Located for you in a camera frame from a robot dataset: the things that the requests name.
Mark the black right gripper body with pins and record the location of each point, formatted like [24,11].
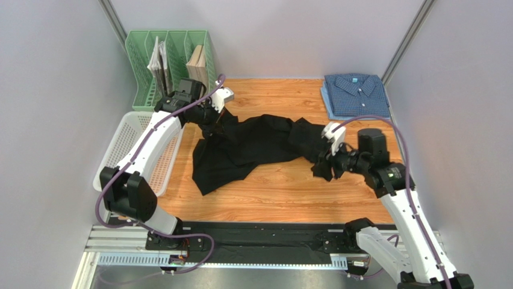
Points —
[326,164]

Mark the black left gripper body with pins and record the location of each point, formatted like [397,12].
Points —
[208,117]

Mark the tan books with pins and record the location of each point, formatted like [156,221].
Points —
[197,65]

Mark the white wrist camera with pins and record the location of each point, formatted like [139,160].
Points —
[335,134]
[221,97]

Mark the grey magazines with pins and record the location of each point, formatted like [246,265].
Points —
[158,66]

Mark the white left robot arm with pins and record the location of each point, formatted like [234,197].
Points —
[125,188]

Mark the black long sleeve shirt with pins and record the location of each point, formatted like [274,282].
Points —
[233,149]

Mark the folded light blue shirt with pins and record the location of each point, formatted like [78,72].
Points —
[341,105]

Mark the white plastic basket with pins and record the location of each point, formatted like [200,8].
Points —
[130,129]

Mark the folded blue checkered shirt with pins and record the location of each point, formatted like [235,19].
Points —
[369,88]

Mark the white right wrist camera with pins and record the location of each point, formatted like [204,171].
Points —
[335,134]

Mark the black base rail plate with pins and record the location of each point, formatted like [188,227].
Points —
[258,243]

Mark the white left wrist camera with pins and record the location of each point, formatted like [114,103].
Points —
[221,97]

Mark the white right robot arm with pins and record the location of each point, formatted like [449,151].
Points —
[424,264]

